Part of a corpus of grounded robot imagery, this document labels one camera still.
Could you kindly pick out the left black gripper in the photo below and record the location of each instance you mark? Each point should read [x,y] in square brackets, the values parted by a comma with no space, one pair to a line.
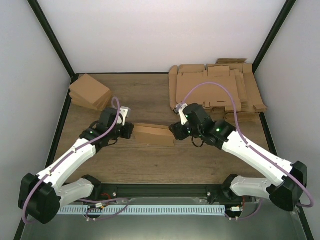
[130,127]

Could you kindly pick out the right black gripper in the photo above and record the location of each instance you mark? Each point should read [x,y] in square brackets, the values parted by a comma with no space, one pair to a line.
[179,134]

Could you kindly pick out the brown cardboard box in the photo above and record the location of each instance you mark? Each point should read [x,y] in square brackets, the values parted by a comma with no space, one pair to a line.
[151,134]

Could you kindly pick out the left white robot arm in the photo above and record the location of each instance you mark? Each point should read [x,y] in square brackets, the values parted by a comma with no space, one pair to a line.
[41,196]

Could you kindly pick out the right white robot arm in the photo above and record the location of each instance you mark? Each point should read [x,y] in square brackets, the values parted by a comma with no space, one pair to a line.
[282,182]

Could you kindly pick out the stack of folded cardboard boxes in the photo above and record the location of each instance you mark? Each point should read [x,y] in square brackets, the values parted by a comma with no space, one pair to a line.
[89,93]

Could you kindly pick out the pile of flat cardboard blanks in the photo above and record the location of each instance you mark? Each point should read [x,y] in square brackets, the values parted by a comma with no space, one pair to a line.
[222,87]

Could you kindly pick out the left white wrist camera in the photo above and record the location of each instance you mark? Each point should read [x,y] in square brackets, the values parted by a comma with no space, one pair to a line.
[124,112]

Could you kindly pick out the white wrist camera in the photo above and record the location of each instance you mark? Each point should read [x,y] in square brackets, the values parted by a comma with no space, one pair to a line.
[124,112]
[180,110]

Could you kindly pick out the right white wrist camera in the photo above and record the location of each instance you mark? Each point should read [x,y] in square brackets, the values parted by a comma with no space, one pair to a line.
[180,110]

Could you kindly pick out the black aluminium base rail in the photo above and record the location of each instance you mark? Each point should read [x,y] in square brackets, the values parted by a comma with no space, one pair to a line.
[213,193]

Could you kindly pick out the light blue slotted cable duct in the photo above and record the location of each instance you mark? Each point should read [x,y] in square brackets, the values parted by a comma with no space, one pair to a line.
[199,210]

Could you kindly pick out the black frame post left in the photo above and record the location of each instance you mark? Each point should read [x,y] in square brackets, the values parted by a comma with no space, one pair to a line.
[42,19]

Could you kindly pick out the black frame post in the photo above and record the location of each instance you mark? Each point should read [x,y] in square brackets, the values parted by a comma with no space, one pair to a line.
[280,20]
[42,19]

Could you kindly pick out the black frame post right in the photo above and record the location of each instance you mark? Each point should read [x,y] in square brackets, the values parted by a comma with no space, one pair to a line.
[280,20]

